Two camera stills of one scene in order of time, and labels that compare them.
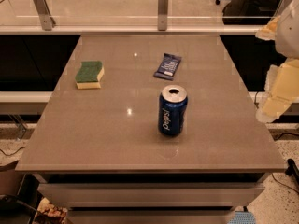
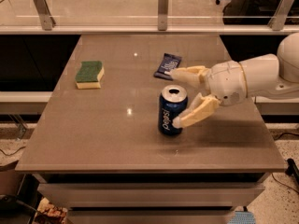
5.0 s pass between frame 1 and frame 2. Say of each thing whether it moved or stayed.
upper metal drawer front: stayed
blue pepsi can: stayed
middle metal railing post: stayed
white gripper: moved
